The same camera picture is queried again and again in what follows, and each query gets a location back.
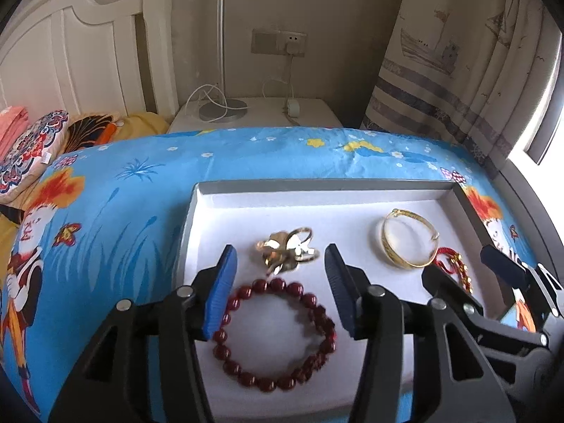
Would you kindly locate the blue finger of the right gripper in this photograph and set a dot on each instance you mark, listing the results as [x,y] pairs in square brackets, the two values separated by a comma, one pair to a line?
[439,285]
[512,273]

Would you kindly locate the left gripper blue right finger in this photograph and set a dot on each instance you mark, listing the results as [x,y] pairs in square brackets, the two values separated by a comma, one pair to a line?
[348,284]

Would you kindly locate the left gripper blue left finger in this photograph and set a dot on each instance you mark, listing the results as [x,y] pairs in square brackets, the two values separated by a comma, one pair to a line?
[218,282]

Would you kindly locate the plain gold bangle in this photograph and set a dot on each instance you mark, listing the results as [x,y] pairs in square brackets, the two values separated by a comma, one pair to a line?
[408,240]

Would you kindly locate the blue cartoon print tablecloth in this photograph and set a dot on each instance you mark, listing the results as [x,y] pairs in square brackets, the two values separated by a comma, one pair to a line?
[120,237]

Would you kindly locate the white nightstand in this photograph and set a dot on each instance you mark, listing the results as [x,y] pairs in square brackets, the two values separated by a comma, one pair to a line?
[259,112]

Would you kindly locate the silver floor lamp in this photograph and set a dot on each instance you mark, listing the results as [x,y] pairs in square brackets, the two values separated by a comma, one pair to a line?
[222,109]

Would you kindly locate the black orange fan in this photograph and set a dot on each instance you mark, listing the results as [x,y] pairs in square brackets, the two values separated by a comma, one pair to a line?
[90,130]

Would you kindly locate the ship print curtain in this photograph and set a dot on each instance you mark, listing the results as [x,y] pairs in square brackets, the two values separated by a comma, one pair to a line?
[469,72]

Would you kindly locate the round patterned cushion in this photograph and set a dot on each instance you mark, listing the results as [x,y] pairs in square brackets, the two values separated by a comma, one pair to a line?
[32,153]

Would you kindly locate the pink folded blanket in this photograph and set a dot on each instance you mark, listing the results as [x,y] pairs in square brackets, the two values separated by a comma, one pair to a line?
[14,120]

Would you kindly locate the white wooden headboard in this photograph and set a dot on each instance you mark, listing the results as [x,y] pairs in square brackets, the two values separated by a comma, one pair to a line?
[81,57]

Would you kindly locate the white charger with cable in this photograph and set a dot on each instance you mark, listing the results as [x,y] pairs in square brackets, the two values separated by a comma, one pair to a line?
[286,80]

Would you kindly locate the wall socket panel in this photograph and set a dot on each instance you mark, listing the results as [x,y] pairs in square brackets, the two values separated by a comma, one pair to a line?
[275,42]

